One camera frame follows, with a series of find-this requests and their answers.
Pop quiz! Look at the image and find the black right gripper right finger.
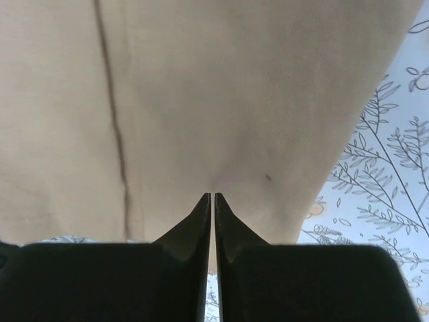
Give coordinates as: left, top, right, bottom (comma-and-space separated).
214, 194, 419, 322

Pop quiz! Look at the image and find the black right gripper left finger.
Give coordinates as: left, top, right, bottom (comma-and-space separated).
1, 194, 211, 321

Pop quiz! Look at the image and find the beige t shirt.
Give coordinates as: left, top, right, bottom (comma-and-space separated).
0, 0, 429, 274

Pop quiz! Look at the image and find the floral patterned table mat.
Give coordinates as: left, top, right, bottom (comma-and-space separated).
19, 9, 429, 322

